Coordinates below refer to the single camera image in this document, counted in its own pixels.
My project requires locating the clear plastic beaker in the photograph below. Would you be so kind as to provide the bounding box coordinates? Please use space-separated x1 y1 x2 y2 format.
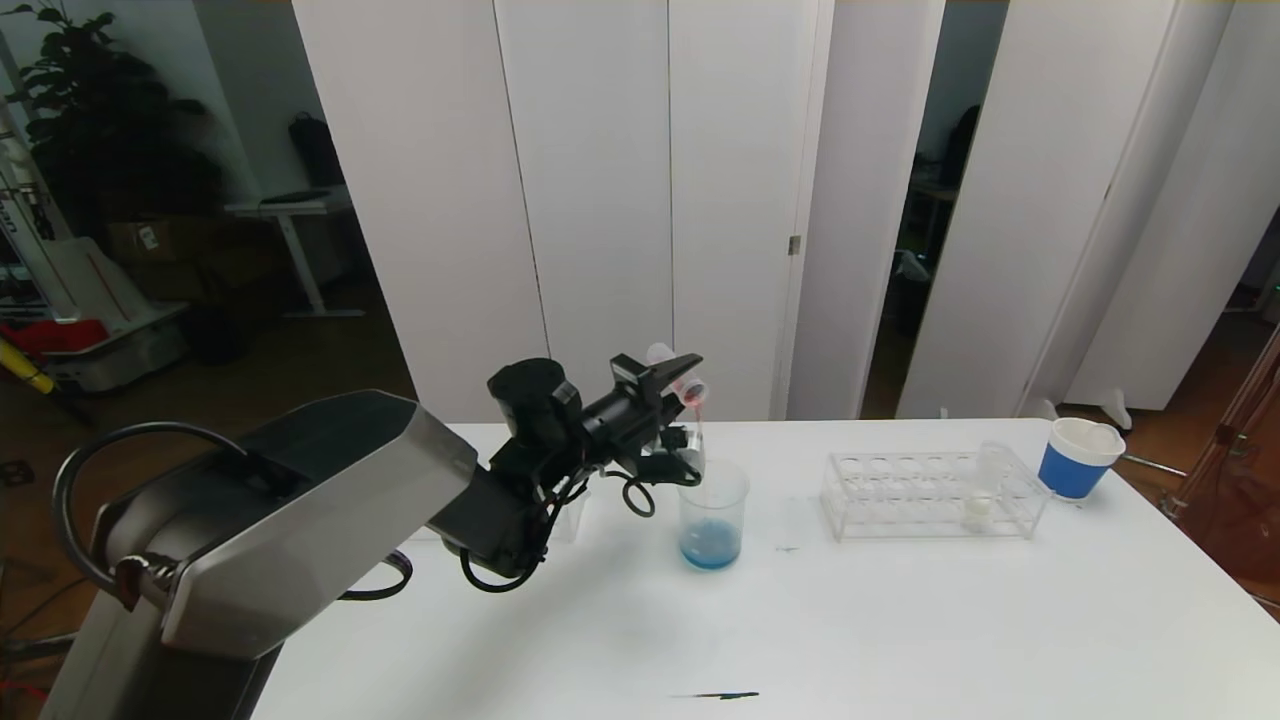
676 458 751 573

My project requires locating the test tube with cream pigment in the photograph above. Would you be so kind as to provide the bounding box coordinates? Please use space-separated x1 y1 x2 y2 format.
962 440 1011 531

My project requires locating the white office desk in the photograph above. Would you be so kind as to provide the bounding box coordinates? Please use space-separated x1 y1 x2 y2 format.
225 185 366 321

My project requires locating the black backpack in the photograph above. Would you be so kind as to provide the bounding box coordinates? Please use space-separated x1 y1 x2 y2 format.
290 112 346 189

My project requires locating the blue and white cup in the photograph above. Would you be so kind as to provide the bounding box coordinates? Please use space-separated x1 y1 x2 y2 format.
1036 417 1126 499

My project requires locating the brown cardboard box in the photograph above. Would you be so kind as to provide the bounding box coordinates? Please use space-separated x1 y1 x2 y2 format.
108 218 216 263

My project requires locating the white machine base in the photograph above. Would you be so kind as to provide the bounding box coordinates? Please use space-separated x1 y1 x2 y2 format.
45 235 191 393

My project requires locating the dark green potted plant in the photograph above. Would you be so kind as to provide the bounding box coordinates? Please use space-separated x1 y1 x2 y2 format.
5 0 226 241

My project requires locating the grey metal chair leg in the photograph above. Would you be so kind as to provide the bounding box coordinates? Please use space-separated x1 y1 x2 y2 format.
0 632 79 661

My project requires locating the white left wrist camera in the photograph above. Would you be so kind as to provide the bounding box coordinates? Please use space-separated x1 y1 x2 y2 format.
640 424 707 488

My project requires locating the black left wrist camera cable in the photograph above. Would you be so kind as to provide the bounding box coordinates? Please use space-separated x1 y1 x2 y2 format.
618 470 658 519

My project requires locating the yellow handled tool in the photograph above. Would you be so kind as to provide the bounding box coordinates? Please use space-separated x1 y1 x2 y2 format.
0 335 56 396

